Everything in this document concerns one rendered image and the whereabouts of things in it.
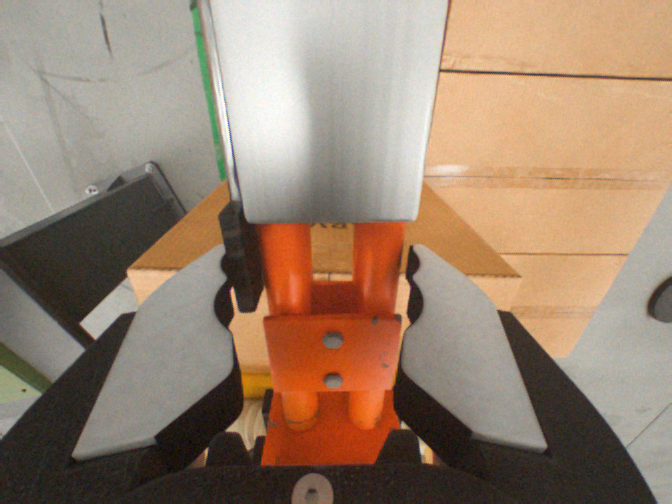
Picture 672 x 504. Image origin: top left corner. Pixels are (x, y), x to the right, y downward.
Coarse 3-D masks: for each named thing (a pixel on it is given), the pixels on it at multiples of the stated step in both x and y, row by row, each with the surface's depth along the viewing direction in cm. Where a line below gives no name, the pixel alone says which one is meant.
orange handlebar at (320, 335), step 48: (288, 240) 11; (384, 240) 11; (288, 288) 12; (336, 288) 15; (384, 288) 12; (288, 336) 13; (336, 336) 13; (384, 336) 13; (288, 384) 15; (336, 384) 14; (384, 384) 15
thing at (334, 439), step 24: (264, 408) 20; (336, 408) 19; (384, 408) 19; (288, 432) 17; (312, 432) 17; (336, 432) 17; (360, 432) 17; (384, 432) 17; (264, 456) 16; (288, 456) 16; (312, 456) 16; (336, 456) 16; (360, 456) 16
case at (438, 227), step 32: (224, 192) 49; (192, 224) 37; (320, 224) 39; (352, 224) 40; (416, 224) 40; (448, 224) 41; (160, 256) 30; (192, 256) 31; (320, 256) 32; (352, 256) 32; (448, 256) 33; (480, 256) 33; (480, 288) 30; (512, 288) 30; (256, 320) 31; (256, 352) 34
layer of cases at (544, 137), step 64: (512, 0) 50; (576, 0) 50; (640, 0) 50; (448, 64) 54; (512, 64) 54; (576, 64) 55; (640, 64) 55; (448, 128) 60; (512, 128) 60; (576, 128) 60; (640, 128) 61; (448, 192) 67; (512, 192) 67; (576, 192) 67; (640, 192) 68; (512, 256) 76; (576, 256) 76; (576, 320) 88
